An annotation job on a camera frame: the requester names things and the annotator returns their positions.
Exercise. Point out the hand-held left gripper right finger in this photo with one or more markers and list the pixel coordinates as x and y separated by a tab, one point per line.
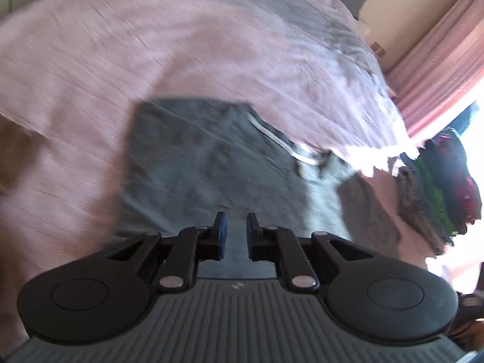
250	242

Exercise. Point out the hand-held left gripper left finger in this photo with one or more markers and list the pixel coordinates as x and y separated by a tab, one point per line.
220	242

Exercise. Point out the grey-blue garment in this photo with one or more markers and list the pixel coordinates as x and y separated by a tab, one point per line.
208	166

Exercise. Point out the stack of folded clothes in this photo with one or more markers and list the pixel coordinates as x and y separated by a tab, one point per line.
459	174

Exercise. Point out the grey folded knit garment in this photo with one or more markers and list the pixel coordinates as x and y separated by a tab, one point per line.
419	204

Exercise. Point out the green folded garment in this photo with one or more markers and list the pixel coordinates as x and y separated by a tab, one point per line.
435	193

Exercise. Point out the pink and grey bedspread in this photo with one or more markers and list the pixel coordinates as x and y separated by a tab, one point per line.
151	45

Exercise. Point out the pink curtain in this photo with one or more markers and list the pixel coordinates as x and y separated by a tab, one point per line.
442	64

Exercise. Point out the small brown wall fixture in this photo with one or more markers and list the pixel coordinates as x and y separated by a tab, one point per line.
379	48

